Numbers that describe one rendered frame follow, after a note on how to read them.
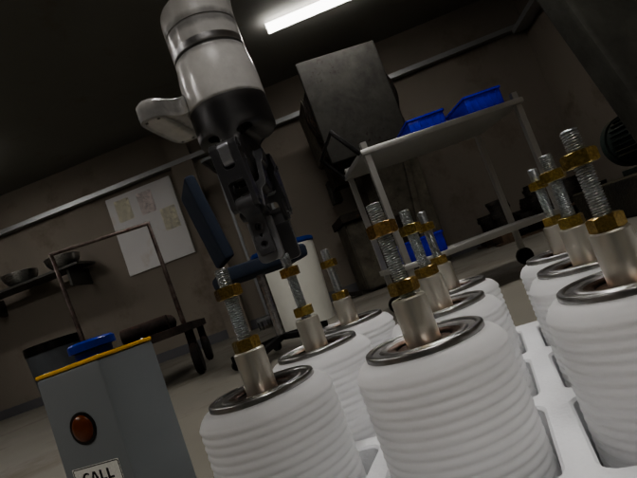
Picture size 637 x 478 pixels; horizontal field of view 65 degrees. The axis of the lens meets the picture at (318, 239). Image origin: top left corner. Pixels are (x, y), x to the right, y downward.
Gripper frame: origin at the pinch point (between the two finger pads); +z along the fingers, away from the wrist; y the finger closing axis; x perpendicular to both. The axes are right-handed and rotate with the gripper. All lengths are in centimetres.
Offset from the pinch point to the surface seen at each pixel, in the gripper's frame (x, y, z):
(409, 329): -9.3, -14.5, 8.9
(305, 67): 17, 454, -205
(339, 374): -2.2, -4.2, 12.0
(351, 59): -30, 467, -199
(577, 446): -15.5, -16.6, 17.2
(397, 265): -10.0, -13.9, 5.0
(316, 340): -0.5, -0.9, 9.1
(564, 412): -16.3, -11.7, 17.2
